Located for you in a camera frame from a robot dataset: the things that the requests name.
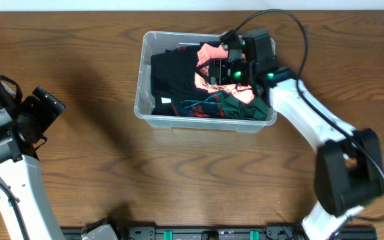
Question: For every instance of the clear plastic storage container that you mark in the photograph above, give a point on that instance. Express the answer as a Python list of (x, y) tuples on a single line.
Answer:
[(155, 42)]

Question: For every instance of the red navy plaid garment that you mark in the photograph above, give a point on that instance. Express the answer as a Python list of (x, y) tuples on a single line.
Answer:
[(196, 94)]

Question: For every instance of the black folded pants in container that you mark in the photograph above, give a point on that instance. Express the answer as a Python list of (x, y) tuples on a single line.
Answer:
[(163, 106)]

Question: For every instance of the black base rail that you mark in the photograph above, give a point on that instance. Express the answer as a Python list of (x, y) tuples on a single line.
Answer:
[(107, 228)]

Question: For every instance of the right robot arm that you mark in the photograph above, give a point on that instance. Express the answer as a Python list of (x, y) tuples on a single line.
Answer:
[(349, 169)]

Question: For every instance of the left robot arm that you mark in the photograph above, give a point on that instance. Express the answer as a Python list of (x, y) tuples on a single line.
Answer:
[(24, 205)]

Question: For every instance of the green garment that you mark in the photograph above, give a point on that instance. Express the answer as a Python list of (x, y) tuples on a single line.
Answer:
[(248, 110)]

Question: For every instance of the pink printed shirt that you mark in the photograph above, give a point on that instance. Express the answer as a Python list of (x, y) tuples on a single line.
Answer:
[(207, 52)]

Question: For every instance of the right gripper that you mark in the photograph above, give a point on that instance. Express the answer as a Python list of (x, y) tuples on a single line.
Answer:
[(216, 70)]

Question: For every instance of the dark teal garment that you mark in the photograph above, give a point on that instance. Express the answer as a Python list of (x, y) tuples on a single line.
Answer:
[(212, 44)]

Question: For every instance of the black garment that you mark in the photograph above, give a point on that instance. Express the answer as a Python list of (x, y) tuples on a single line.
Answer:
[(173, 76)]

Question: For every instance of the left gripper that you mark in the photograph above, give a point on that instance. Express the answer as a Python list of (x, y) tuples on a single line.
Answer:
[(44, 115)]

